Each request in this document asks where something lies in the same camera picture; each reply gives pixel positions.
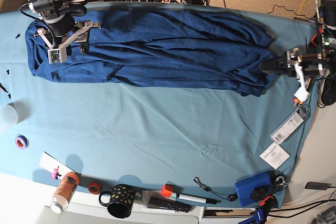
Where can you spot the clear plastic blister pack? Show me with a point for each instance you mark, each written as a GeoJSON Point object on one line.
{"type": "Point", "coordinates": [290, 124]}

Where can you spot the white paper leaflet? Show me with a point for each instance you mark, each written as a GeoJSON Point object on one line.
{"type": "Point", "coordinates": [274, 155]}

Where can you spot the blue clamp bottom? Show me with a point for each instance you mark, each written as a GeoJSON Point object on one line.
{"type": "Point", "coordinates": [261, 214]}

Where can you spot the black dotted remote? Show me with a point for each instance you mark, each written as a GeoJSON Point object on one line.
{"type": "Point", "coordinates": [170, 205]}

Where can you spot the orange black clamp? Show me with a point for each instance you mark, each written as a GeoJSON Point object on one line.
{"type": "Point", "coordinates": [315, 40]}

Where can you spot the orange tape roll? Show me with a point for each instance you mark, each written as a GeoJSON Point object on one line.
{"type": "Point", "coordinates": [94, 188]}

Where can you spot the black yellow-dotted mug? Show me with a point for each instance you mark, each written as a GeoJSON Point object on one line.
{"type": "Point", "coordinates": [120, 202]}

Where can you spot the black adapter right edge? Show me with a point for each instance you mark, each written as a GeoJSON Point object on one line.
{"type": "Point", "coordinates": [317, 186]}

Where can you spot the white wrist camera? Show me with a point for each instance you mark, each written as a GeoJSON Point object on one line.
{"type": "Point", "coordinates": [301, 94]}
{"type": "Point", "coordinates": [57, 55]}

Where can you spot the purple tape roll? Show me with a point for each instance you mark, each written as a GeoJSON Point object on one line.
{"type": "Point", "coordinates": [21, 142]}

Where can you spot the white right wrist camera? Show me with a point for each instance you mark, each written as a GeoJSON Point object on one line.
{"type": "Point", "coordinates": [57, 55]}

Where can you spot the blue box with knob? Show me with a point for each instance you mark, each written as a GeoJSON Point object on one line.
{"type": "Point", "coordinates": [255, 188]}

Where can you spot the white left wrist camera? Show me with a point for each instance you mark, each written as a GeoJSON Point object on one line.
{"type": "Point", "coordinates": [301, 94]}

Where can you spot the black marker pen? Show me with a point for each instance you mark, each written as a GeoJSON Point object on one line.
{"type": "Point", "coordinates": [197, 199]}

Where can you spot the orange bottle white cap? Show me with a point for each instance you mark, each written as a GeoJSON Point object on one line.
{"type": "Point", "coordinates": [64, 192]}

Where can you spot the orange black utility knife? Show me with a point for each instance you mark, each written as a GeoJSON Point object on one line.
{"type": "Point", "coordinates": [297, 102]}

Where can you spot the pink clip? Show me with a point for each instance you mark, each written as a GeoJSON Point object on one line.
{"type": "Point", "coordinates": [55, 174]}

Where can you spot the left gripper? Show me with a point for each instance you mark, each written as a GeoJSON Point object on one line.
{"type": "Point", "coordinates": [316, 67]}

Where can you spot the teal table cloth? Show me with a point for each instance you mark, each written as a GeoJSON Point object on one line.
{"type": "Point", "coordinates": [144, 137]}

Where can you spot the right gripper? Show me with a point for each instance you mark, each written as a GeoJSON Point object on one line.
{"type": "Point", "coordinates": [57, 33]}

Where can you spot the orange cube block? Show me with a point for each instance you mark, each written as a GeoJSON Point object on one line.
{"type": "Point", "coordinates": [167, 191]}

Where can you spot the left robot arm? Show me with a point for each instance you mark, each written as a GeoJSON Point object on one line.
{"type": "Point", "coordinates": [325, 25]}

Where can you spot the translucent plastic cup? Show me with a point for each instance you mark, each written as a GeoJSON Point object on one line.
{"type": "Point", "coordinates": [8, 117]}

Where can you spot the black computer mouse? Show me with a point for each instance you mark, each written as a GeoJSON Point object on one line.
{"type": "Point", "coordinates": [328, 96]}

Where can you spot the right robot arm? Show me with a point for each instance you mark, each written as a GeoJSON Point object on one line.
{"type": "Point", "coordinates": [51, 11]}

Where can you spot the blue t-shirt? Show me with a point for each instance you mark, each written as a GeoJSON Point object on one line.
{"type": "Point", "coordinates": [163, 48]}

